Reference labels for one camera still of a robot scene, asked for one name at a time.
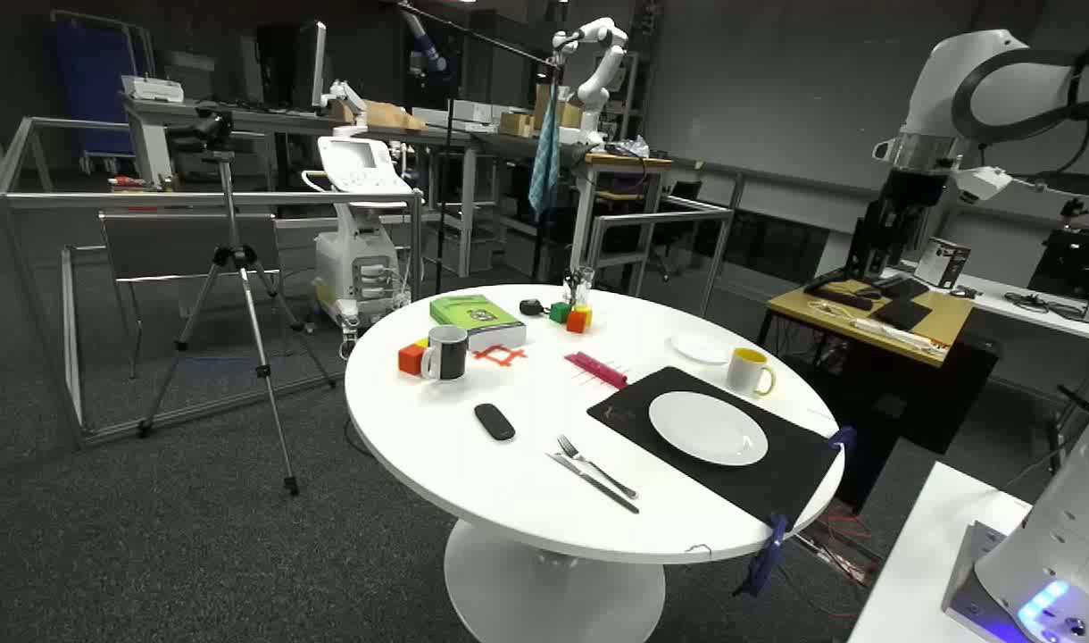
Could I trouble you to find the white ceramic plate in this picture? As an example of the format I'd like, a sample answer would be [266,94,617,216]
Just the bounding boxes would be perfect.
[647,394,769,467]

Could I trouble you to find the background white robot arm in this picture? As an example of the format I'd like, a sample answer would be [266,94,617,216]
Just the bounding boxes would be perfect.
[549,18,630,111]

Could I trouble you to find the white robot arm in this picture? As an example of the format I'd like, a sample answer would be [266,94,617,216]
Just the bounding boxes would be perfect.
[873,29,1089,206]

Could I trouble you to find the clear glass plate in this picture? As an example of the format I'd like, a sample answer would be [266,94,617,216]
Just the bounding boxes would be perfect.
[669,334,730,363]

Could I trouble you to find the green block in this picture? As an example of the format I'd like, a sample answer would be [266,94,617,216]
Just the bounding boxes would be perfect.
[548,299,573,327]

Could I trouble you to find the small black round object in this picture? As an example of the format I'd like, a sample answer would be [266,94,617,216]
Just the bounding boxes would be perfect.
[518,299,542,319]

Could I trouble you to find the orange cube block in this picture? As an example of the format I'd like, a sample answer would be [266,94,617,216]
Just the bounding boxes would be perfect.
[563,306,593,334]

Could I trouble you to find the green book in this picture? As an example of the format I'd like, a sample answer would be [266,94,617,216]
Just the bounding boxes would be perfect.
[430,293,527,352]

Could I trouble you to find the black mug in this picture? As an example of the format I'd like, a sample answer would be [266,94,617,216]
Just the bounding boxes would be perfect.
[421,327,468,379]

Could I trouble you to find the black computer mouse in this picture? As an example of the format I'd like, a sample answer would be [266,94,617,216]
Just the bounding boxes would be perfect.
[475,405,515,442]

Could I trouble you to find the white round table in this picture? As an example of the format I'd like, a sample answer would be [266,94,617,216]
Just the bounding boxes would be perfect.
[347,293,848,643]

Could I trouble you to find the orange cube behind mug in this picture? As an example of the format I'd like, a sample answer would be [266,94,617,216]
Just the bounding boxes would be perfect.
[396,344,430,374]

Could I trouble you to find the teal hanging cloth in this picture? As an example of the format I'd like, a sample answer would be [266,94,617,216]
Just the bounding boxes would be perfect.
[529,94,561,221]

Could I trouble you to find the white medical cart machine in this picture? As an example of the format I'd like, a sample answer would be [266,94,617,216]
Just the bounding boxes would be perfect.
[304,134,412,335]

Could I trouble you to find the silver knife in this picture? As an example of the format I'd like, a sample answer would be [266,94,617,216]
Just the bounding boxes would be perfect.
[548,454,640,516]

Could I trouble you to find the yellow and white mug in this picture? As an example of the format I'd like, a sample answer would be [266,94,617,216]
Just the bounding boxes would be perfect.
[730,348,779,398]

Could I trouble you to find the black placemat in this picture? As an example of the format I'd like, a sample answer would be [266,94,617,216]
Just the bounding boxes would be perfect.
[591,369,837,525]

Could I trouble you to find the wooden side table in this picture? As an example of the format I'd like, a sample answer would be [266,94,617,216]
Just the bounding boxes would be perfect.
[757,281,999,512]

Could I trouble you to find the orange plastic frame piece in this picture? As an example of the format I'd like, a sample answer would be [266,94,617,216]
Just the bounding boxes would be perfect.
[471,344,527,369]

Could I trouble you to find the camera tripod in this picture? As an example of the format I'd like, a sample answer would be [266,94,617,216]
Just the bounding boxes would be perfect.
[136,107,340,500]

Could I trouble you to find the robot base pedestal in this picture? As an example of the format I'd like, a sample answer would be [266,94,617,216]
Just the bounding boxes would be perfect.
[848,427,1089,643]

